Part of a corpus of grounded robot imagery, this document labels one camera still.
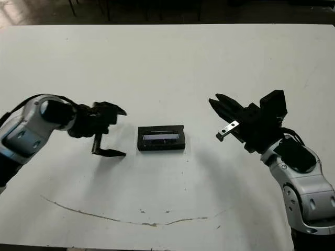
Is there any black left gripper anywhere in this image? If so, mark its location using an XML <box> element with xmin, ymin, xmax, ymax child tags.
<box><xmin>67</xmin><ymin>101</ymin><xmax>128</xmax><ymax>158</ymax></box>

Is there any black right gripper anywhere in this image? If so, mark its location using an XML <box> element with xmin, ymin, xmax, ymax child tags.
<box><xmin>208</xmin><ymin>93</ymin><xmax>284</xmax><ymax>155</ymax></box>

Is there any glossy black box lid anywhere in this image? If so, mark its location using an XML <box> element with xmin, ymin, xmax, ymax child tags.
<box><xmin>137</xmin><ymin>124</ymin><xmax>187</xmax><ymax>153</ymax></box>

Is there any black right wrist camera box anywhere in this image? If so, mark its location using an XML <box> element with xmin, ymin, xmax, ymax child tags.
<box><xmin>259</xmin><ymin>89</ymin><xmax>289</xmax><ymax>123</ymax></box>

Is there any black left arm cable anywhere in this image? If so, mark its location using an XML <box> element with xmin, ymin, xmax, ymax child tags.
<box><xmin>0</xmin><ymin>94</ymin><xmax>74</xmax><ymax>126</ymax></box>

